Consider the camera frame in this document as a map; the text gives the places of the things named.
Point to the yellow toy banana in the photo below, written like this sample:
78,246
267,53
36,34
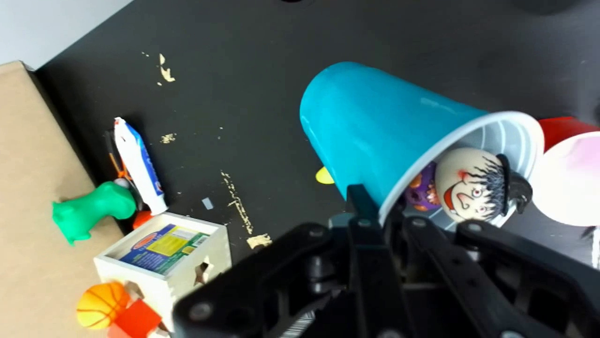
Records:
323,175

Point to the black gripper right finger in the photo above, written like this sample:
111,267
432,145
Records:
488,268

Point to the green toy figure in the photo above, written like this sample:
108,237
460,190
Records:
95,208

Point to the brown cardboard sheet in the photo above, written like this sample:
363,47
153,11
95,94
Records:
31,188

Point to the purple toy piece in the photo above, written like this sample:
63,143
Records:
423,190

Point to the doll head with black hair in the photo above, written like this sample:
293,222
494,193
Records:
470,184

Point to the red toy block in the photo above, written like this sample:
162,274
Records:
138,319

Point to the white blue toothpaste tube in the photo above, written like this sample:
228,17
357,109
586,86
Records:
141,165

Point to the orange toy basketball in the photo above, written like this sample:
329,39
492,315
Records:
100,304

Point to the blue cup with toys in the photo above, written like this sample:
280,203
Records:
376,124

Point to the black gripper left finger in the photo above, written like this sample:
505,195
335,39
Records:
363,207

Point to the red plastic cup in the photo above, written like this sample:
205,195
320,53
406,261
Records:
573,180

